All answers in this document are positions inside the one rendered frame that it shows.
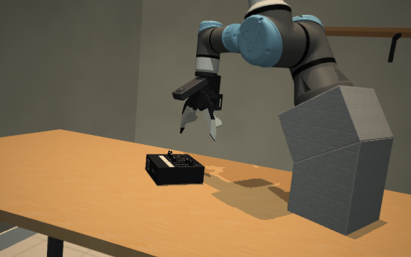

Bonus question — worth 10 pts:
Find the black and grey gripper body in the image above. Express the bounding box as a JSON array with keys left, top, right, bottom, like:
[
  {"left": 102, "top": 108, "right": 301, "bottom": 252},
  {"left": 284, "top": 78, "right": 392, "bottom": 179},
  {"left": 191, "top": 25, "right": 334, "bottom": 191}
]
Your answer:
[{"left": 189, "top": 71, "right": 223, "bottom": 111}]

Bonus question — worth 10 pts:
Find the black lighting desk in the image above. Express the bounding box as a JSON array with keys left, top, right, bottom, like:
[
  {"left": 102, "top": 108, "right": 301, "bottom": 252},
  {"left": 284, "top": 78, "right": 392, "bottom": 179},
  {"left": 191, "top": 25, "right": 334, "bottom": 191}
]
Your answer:
[{"left": 146, "top": 151, "right": 205, "bottom": 186}]

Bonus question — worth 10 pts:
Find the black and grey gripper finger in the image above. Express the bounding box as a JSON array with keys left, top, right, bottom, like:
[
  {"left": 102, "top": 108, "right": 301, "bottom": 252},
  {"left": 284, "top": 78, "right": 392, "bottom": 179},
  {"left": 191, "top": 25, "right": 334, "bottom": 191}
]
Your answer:
[
  {"left": 180, "top": 97, "right": 198, "bottom": 133},
  {"left": 203, "top": 97, "right": 222, "bottom": 141}
]

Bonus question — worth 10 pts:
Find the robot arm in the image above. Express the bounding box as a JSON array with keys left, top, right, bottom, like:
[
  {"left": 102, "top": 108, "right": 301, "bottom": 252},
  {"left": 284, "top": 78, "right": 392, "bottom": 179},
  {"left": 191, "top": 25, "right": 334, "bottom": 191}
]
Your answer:
[{"left": 172, "top": 0, "right": 353, "bottom": 106}]

